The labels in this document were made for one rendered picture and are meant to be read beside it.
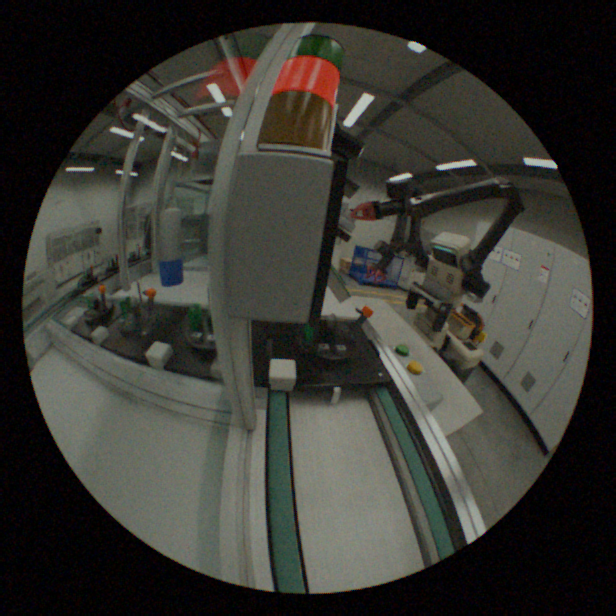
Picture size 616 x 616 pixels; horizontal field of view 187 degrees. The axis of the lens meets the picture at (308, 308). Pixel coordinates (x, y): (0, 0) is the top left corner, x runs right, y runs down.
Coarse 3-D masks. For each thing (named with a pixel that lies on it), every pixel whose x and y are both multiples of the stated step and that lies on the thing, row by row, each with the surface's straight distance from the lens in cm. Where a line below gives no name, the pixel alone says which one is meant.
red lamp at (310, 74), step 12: (288, 60) 18; (300, 60) 17; (312, 60) 17; (324, 60) 18; (288, 72) 16; (300, 72) 16; (312, 72) 16; (324, 72) 17; (336, 72) 18; (276, 84) 16; (288, 84) 15; (300, 84) 15; (312, 84) 15; (324, 84) 15; (336, 84) 17; (324, 96) 15
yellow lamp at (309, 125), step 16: (272, 96) 15; (288, 96) 14; (304, 96) 14; (320, 96) 14; (272, 112) 13; (288, 112) 13; (304, 112) 13; (320, 112) 13; (272, 128) 12; (288, 128) 12; (304, 128) 12; (320, 128) 13; (256, 144) 13; (288, 144) 11; (304, 144) 11; (320, 144) 12
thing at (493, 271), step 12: (480, 228) 372; (480, 240) 365; (504, 240) 345; (492, 252) 348; (492, 264) 343; (492, 276) 339; (504, 276) 332; (492, 288) 335; (468, 300) 355; (492, 300) 333; (480, 312) 341; (492, 312) 333
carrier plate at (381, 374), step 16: (320, 320) 50; (336, 320) 52; (288, 336) 42; (272, 352) 37; (288, 352) 37; (368, 352) 43; (304, 368) 34; (320, 368) 35; (336, 368) 36; (352, 368) 37; (368, 368) 39; (384, 368) 41; (304, 384) 32; (320, 384) 32; (336, 384) 33; (352, 384) 34; (368, 384) 36; (384, 384) 38
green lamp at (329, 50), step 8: (296, 40) 23; (304, 40) 21; (312, 40) 21; (320, 40) 21; (328, 40) 22; (296, 48) 20; (304, 48) 20; (312, 48) 19; (320, 48) 20; (328, 48) 20; (336, 48) 21; (288, 56) 19; (296, 56) 18; (304, 56) 18; (312, 56) 18; (320, 56) 18; (328, 56) 19; (336, 56) 20; (336, 64) 19
